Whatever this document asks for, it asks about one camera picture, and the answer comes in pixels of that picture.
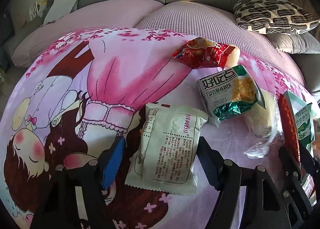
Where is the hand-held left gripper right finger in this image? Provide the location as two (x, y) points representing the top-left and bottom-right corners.
(196, 136), (297, 229)

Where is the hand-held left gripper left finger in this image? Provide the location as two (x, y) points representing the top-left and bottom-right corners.
(30, 136), (128, 229)

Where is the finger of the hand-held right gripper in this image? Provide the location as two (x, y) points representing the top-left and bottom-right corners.
(299, 141), (320, 169)
(278, 146), (315, 207)

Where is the green biscuit packet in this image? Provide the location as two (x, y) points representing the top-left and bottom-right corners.
(294, 103), (316, 147)

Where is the long red snack packet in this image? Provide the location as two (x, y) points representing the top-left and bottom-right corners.
(277, 93), (315, 206)

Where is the white snack packet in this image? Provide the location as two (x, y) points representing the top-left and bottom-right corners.
(124, 103), (208, 195)

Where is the bun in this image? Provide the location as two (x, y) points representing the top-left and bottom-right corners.
(242, 89), (280, 158)

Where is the teal box tray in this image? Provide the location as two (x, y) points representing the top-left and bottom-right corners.
(283, 91), (320, 124)

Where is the white and green walnut packet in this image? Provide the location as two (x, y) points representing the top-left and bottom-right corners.
(197, 65), (267, 127)

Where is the yellow jelly cup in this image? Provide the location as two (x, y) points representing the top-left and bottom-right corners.
(225, 44), (241, 68)

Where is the pink printed blanket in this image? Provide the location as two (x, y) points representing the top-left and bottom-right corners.
(0, 27), (320, 229)

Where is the pink quilted sofa cover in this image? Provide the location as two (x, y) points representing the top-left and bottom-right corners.
(11, 0), (307, 87)

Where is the black and cream patterned pillow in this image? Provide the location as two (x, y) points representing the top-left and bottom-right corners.
(233, 0), (320, 35)

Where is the light grey pillow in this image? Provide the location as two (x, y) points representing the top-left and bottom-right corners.
(41, 0), (86, 26)

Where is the white rack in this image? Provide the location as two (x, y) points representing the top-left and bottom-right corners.
(29, 0), (48, 18)

